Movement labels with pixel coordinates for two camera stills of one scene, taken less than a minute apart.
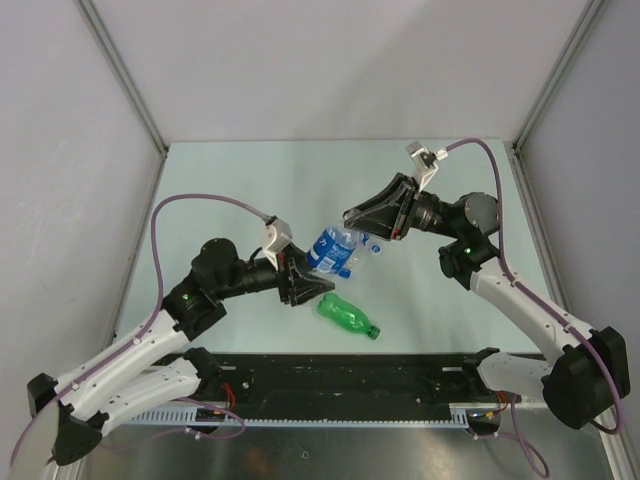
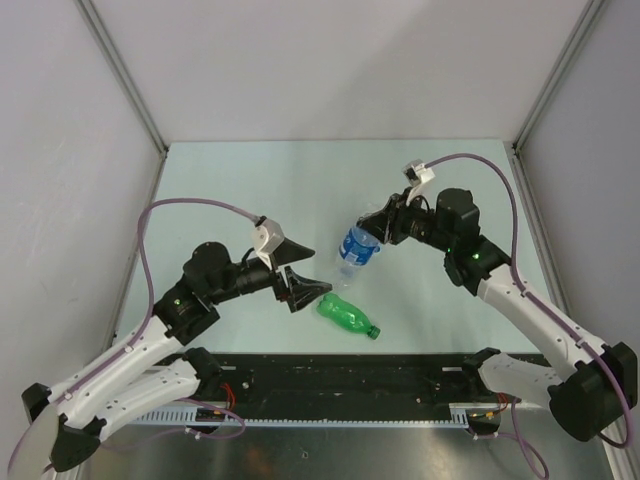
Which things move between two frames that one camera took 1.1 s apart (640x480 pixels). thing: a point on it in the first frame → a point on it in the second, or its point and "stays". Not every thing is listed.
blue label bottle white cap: (334, 249) → (359, 246)
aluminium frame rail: (348, 381) stays
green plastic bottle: (332, 307) stays
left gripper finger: (301, 286) stays
